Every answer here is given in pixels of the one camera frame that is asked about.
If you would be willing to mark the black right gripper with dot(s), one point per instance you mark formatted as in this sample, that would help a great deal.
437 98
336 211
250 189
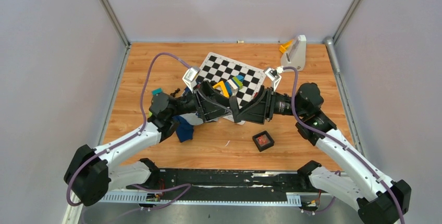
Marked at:
259 108

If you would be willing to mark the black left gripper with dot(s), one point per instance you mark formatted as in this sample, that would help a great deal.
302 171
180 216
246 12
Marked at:
213 107

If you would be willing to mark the black square display box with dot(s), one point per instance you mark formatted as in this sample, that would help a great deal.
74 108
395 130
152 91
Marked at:
234 108

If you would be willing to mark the red leaf brooch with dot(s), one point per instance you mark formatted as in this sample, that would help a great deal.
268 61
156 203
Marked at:
263 141

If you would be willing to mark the blue t-shirt garment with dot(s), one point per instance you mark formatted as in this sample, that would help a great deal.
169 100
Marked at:
187 123

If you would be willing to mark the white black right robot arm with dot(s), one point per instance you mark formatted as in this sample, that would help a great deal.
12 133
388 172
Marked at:
375 196

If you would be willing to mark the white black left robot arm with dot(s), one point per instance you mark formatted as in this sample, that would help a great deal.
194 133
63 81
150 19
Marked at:
93 171

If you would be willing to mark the yellow triangle toy block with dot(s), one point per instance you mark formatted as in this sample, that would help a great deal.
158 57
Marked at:
221 86

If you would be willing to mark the stacked coloured toy blocks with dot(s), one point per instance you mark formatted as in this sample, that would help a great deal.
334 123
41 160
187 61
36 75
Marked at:
234 85

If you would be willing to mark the black white chessboard mat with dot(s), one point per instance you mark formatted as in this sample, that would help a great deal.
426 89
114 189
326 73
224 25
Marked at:
216 67

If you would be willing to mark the black chess piece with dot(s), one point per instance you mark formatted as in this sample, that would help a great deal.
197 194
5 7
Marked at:
174 94

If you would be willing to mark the teal toy block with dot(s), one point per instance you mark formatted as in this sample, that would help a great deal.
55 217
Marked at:
157 91

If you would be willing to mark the white wedge stand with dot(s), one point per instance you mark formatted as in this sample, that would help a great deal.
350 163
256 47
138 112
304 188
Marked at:
296 56

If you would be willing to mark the orange plastic piece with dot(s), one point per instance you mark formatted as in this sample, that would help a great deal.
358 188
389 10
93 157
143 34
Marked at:
286 46

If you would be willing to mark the grey corner pipe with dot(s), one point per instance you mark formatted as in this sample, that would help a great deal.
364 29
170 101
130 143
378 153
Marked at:
330 46

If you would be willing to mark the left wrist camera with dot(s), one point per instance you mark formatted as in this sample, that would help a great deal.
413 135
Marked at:
190 78

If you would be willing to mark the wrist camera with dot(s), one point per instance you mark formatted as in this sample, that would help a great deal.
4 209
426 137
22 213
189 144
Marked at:
274 75
190 78

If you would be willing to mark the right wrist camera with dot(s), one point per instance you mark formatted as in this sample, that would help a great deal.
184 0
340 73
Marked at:
274 75

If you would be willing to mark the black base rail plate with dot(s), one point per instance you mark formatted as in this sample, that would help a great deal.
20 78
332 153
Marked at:
230 185

